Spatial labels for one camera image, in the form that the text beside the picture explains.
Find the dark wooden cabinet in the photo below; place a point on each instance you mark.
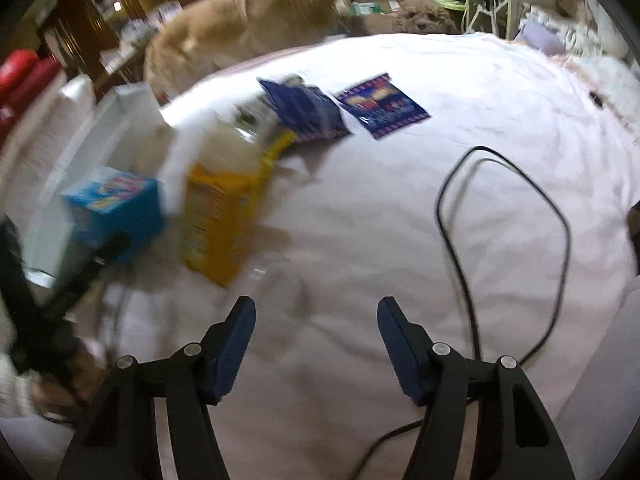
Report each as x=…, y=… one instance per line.
x=125, y=5

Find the brown poodle dog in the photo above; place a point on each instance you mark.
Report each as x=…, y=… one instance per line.
x=425, y=17

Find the red padded cushion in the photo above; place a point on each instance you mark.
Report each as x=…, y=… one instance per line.
x=25, y=80

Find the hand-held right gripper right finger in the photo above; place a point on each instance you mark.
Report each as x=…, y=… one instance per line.
x=400, y=350

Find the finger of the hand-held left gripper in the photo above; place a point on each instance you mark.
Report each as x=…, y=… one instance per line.
x=85, y=275

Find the white plastic frame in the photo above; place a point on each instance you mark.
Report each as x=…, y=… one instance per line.
x=482, y=5

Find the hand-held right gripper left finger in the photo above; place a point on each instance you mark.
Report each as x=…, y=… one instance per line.
x=232, y=350

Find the lilac pillow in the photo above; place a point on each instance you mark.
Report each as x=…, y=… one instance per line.
x=540, y=37

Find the white fabric storage box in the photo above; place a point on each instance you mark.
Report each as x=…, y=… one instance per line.
x=125, y=110

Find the yellow bun packet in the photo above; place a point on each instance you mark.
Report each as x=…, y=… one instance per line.
x=220, y=210

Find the person's left hand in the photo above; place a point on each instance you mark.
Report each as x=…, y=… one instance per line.
x=55, y=402

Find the blue striped cookie packet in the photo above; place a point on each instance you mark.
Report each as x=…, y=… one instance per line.
x=382, y=105
x=305, y=110

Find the floral bedding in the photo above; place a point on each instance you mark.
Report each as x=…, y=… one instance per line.
x=600, y=40

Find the blue cartoon carton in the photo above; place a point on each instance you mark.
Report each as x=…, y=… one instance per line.
x=115, y=205

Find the small black clip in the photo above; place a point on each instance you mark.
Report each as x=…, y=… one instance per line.
x=596, y=98

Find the tan dog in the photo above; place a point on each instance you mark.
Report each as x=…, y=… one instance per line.
x=240, y=20

